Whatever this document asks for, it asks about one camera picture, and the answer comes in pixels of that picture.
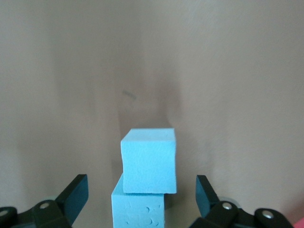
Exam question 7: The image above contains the blue foam cube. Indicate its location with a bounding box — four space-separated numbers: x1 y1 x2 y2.
120 127 178 194
111 172 165 228

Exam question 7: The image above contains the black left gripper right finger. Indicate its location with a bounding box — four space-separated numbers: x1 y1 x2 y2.
190 175 294 228

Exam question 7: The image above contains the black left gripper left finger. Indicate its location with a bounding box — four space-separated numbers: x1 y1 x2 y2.
0 174 89 228

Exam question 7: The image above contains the brown table cover sheet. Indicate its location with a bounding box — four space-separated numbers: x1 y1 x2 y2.
0 0 304 228

